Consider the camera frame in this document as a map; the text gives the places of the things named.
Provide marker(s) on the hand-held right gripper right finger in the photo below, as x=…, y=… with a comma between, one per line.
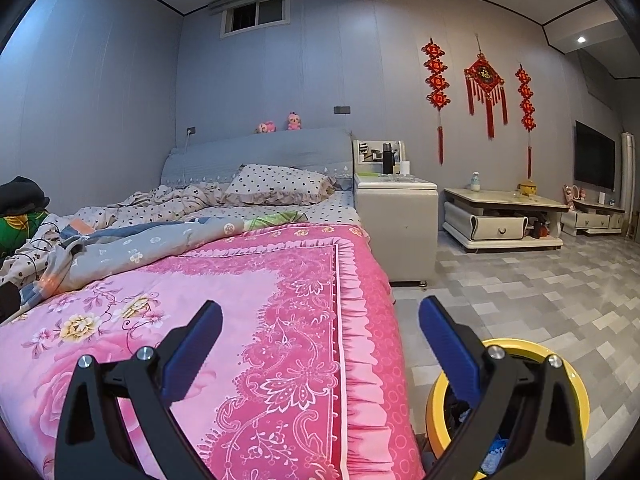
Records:
x=450, y=355

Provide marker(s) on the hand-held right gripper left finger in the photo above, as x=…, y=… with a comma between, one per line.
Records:
x=192, y=355

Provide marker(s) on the yellow trash bin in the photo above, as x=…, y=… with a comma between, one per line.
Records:
x=520, y=344

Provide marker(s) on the pink floral blanket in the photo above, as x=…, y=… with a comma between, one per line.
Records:
x=150, y=300

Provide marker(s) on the cream bedside cabinet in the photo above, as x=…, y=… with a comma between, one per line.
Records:
x=395, y=230

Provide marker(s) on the small red box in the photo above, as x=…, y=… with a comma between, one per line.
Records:
x=539, y=230

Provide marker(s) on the crumpled polka dot duvet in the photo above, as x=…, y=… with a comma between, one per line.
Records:
x=165, y=200

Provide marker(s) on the cream coffee table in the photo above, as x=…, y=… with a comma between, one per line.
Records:
x=500, y=202

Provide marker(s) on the green striped cloth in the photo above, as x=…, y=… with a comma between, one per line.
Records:
x=280, y=220

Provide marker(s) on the small white figurine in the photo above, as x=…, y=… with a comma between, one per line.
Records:
x=475, y=183

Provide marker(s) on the yellow pot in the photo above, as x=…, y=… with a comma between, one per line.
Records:
x=527, y=189

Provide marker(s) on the polka dot bed sheet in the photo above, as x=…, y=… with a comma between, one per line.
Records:
x=340, y=207

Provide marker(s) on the polka dot pillow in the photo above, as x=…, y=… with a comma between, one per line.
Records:
x=275, y=182

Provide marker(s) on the white tissue roll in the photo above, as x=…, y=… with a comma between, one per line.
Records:
x=405, y=168

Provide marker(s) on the cream television stand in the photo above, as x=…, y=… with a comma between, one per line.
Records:
x=592, y=220

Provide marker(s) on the pink figurine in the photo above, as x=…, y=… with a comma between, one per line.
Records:
x=573, y=194

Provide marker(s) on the black thermos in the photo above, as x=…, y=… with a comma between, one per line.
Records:
x=388, y=160

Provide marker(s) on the grey bed headboard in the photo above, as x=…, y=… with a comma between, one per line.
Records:
x=250, y=150

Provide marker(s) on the black clothing pile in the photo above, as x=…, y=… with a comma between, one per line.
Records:
x=22, y=195

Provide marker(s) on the pink plush toy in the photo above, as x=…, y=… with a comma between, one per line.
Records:
x=266, y=127
x=294, y=121

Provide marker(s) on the white standing air conditioner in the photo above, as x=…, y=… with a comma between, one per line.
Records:
x=627, y=185

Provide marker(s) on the long red knot hanging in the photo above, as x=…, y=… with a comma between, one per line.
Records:
x=436, y=75
x=526, y=105

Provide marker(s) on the diamond red knot hanging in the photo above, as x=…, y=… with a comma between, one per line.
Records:
x=484, y=76

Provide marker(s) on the small window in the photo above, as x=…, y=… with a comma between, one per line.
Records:
x=255, y=17

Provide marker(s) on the wall television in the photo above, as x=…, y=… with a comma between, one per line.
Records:
x=595, y=155

